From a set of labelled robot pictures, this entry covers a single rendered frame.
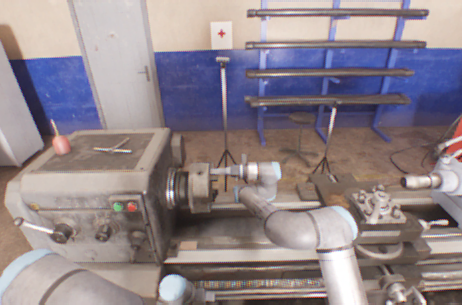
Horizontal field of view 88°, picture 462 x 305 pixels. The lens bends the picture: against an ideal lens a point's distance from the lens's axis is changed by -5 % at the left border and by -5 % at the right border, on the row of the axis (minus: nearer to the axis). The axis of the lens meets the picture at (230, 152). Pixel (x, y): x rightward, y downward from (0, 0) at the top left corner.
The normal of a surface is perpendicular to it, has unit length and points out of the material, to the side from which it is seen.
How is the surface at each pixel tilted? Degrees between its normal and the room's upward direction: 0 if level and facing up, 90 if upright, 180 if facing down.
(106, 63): 90
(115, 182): 45
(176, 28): 90
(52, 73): 90
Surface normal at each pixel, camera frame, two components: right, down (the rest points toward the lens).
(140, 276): -0.02, -0.47
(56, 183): -0.01, -0.25
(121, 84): 0.00, 0.50
